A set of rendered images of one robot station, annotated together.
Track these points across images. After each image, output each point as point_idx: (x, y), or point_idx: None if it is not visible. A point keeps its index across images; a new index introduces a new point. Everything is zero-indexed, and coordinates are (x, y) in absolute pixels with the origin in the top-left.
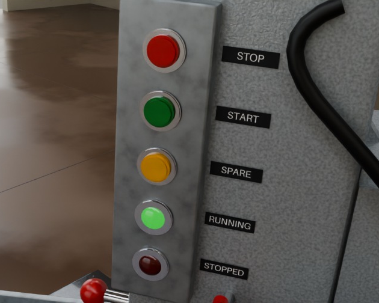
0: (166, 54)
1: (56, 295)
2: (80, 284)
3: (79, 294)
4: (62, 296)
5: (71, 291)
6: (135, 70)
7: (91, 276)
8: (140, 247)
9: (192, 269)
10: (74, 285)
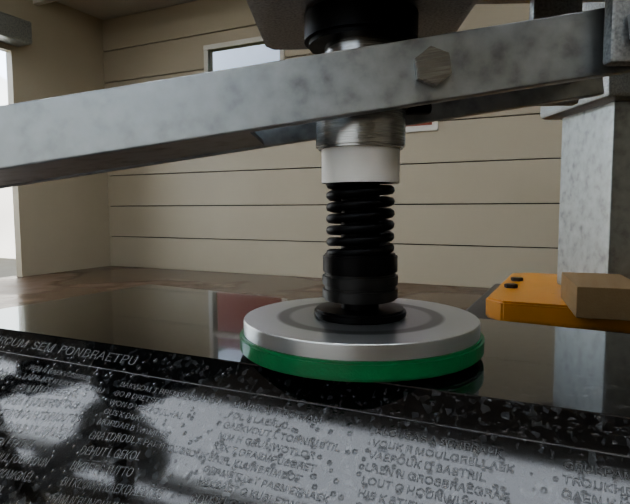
0: None
1: (95, 294)
2: (127, 289)
3: (126, 292)
4: (103, 294)
5: (114, 292)
6: None
7: (141, 286)
8: None
9: None
10: (118, 290)
